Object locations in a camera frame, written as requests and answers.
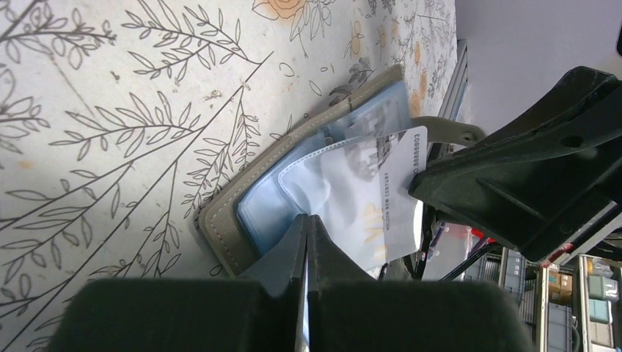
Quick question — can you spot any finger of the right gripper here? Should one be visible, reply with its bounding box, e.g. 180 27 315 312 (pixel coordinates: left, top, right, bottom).
409 66 621 263

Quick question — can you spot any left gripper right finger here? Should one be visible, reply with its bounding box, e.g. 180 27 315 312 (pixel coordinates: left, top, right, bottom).
307 216 535 351

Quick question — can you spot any floral table mat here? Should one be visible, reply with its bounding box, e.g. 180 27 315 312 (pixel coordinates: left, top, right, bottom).
1 1 457 351

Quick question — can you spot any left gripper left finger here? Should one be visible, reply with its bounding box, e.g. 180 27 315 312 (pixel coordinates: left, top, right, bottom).
48 215 308 351

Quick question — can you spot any white VIP card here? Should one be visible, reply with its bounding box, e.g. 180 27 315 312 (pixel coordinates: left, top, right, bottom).
321 125 430 273

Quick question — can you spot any grey leather card holder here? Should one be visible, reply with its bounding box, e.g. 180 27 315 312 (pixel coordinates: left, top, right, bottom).
198 65 485 276

